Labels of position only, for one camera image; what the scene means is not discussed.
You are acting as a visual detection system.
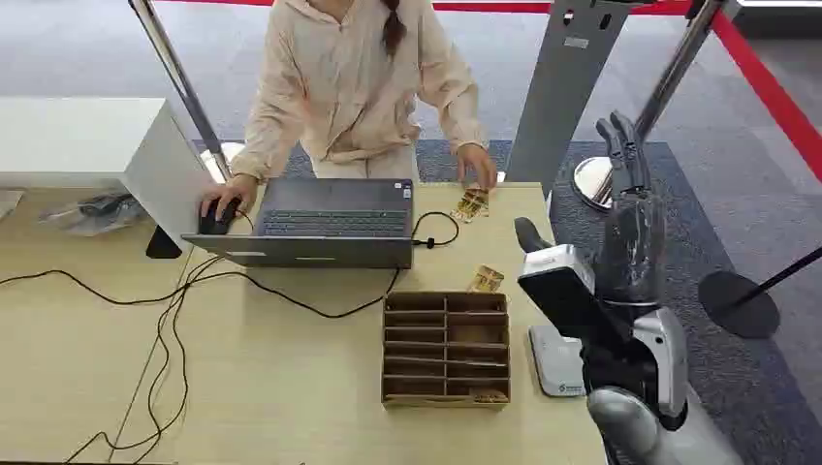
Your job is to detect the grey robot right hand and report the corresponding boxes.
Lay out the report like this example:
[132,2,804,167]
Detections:
[513,109,667,308]

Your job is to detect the person's left hand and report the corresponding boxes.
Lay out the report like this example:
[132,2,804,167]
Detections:
[456,143,499,192]

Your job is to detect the person's right hand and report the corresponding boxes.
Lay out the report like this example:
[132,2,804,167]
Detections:
[199,174,260,222]

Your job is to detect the black computer mouse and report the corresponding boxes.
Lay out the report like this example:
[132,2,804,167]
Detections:
[197,197,242,236]

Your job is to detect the gold patterned card stack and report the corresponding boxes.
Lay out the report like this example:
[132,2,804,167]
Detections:
[450,186,490,225]

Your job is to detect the black wedge stand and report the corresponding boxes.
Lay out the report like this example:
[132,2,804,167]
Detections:
[145,224,183,261]

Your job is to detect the grey open laptop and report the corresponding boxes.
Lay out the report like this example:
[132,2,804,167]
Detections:
[181,177,416,269]

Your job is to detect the grey metal sign stand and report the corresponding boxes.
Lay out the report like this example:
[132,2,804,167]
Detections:
[505,0,651,198]

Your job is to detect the white card reader device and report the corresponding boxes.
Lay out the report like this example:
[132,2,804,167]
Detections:
[528,325,587,398]

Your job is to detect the clear plastic bag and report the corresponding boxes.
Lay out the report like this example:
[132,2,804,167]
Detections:
[38,192,149,237]

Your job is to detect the person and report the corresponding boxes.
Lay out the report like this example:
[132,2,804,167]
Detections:
[199,0,499,223]

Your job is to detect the red barrier belt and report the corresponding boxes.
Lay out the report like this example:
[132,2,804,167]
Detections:
[709,9,822,184]
[157,0,693,16]

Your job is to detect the white cabinet box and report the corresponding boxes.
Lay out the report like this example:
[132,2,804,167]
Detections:
[0,97,216,248]

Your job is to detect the wooden card sorting box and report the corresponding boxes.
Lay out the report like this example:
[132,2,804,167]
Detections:
[381,292,513,410]

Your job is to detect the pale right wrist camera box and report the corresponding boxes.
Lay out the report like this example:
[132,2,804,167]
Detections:
[517,243,636,348]

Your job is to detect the short looped black cable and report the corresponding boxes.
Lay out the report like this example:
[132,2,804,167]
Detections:
[410,211,461,250]

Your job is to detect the chrome stanchion post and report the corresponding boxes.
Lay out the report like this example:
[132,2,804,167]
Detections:
[572,0,728,212]
[128,0,246,185]

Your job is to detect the black stanchion post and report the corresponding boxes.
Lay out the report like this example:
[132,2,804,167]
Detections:
[698,245,822,340]

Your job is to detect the long black power cable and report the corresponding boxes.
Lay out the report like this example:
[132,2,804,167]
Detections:
[0,267,401,321]

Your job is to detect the thin black cable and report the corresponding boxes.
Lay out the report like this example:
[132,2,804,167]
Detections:
[131,256,213,465]
[62,256,223,465]

